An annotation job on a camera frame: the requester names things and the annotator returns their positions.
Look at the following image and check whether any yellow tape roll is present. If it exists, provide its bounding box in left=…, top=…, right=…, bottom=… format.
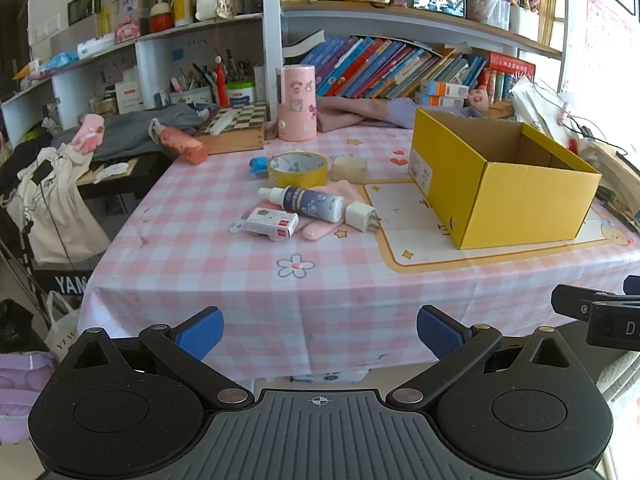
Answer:
left=267, top=152, right=329, bottom=188

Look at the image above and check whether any pink checked tablecloth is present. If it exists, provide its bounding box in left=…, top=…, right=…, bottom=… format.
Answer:
left=79, top=153, right=639, bottom=379

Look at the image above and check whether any small white red box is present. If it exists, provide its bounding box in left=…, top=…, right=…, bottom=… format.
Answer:
left=244, top=207, right=299, bottom=240

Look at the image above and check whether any wooden chess board box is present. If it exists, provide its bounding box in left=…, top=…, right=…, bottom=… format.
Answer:
left=195, top=103, right=268, bottom=155

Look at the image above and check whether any pink plush pig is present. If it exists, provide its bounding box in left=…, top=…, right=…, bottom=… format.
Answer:
left=466, top=86, right=490, bottom=112

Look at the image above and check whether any yellow cardboard box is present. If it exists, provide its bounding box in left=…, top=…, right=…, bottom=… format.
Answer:
left=409, top=110, right=601, bottom=249

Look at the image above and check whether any orange white carton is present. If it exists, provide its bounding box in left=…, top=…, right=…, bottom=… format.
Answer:
left=414, top=92, right=465, bottom=108
left=420, top=80, right=469, bottom=99

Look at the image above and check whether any blue wrapper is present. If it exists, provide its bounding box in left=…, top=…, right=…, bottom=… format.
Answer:
left=248, top=156, right=269, bottom=178

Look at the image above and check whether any grey clothing pile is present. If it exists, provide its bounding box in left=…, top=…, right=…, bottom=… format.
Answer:
left=82, top=104, right=204, bottom=162

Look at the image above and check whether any blue white spray bottle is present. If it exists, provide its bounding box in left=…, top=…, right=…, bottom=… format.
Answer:
left=258, top=186, right=345, bottom=223

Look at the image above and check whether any pink liquid pump bottle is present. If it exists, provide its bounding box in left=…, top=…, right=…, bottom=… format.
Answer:
left=148, top=118, right=208, bottom=165

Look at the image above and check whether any pink cylindrical sticker container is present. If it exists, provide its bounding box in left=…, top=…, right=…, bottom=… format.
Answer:
left=277, top=64, right=317, bottom=142

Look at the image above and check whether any pink purple cloth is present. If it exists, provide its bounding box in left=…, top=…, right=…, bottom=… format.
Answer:
left=264, top=95, right=484, bottom=137

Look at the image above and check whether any small white wall charger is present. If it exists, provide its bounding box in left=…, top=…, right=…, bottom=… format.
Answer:
left=344, top=202, right=381, bottom=232

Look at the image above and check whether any orange white carton upper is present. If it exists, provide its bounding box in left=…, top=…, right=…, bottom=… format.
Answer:
left=420, top=80, right=469, bottom=99

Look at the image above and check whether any white bookshelf unit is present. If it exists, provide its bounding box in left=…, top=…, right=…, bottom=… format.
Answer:
left=1, top=1, right=564, bottom=144

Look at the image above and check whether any beige soap block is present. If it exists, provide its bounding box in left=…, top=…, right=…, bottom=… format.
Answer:
left=331, top=155, right=369, bottom=184

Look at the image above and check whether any digital photo display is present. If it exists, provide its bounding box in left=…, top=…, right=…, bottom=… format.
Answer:
left=412, top=0, right=466, bottom=18

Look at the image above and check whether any pink glove on clothes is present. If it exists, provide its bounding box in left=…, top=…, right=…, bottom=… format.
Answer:
left=72, top=114, right=105, bottom=155

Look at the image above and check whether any orange white carton lower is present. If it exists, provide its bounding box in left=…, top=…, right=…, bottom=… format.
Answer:
left=414, top=92, right=465, bottom=108

